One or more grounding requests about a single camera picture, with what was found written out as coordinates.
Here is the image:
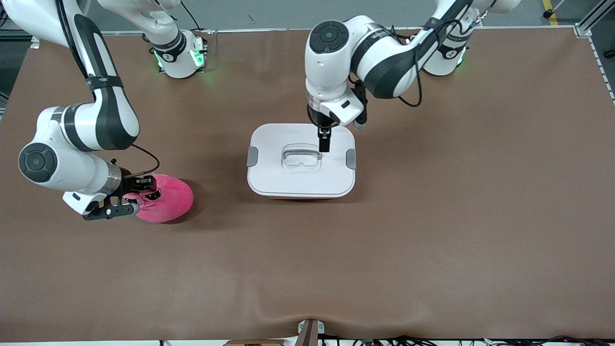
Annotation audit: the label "silver aluminium frame profile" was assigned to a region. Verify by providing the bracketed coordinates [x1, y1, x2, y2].
[574, 0, 615, 38]

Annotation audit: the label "black right arm base cable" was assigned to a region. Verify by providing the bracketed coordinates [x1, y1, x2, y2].
[180, 0, 203, 32]

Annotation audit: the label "pink round plush toy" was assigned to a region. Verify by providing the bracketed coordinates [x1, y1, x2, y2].
[124, 174, 194, 223]

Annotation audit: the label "white box lid grey latches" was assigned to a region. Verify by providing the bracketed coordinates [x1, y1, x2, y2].
[247, 124, 357, 198]

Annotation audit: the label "brown cardboard piece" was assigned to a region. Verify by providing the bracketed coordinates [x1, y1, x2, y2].
[224, 339, 286, 346]

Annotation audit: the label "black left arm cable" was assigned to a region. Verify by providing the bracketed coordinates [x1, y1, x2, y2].
[392, 0, 498, 108]

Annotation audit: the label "brown table mat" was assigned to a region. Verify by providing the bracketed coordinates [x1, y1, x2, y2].
[0, 26, 615, 343]

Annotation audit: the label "pink translucent plastic box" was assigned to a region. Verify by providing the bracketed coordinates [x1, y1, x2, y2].
[264, 194, 339, 200]

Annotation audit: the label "metal table clamp bracket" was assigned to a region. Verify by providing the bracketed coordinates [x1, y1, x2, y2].
[297, 319, 326, 346]

